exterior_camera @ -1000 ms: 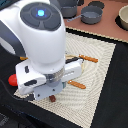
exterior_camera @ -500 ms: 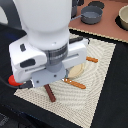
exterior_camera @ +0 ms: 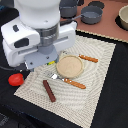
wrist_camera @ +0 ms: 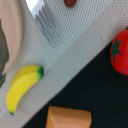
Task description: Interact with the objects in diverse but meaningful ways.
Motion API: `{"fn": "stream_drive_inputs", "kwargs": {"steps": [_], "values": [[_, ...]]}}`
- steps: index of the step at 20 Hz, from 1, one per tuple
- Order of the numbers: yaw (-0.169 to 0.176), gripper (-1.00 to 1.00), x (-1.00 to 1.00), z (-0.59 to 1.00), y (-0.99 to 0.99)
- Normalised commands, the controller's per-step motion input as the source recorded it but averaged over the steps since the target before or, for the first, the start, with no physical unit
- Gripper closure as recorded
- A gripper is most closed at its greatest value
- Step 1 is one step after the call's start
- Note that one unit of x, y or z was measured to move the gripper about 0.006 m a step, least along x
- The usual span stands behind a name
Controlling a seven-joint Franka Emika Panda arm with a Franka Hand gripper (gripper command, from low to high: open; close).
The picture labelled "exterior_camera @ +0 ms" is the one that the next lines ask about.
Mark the brown toy chocolate bar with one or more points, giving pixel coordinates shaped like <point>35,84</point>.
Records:
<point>49,91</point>

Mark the red toy tomato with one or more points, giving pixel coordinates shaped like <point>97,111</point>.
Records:
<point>16,79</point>

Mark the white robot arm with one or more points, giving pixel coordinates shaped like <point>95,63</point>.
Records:
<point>37,35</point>

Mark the round wooden plate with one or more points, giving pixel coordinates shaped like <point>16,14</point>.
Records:
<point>70,66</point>

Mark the beige woven placemat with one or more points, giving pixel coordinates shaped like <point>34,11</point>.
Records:
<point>73,104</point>

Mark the dark grey tall pot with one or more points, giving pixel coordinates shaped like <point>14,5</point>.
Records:
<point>68,8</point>

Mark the black round lid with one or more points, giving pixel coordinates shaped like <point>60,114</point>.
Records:
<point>97,3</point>

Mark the beige bowl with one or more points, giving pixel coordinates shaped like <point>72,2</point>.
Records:
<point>123,14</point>

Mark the fork with wooden handle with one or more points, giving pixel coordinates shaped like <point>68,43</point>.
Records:
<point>66,80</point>

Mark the knife with wooden handle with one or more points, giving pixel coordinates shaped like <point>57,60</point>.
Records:
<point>88,58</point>

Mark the grey pot with handle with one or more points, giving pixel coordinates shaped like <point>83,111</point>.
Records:
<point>91,14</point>

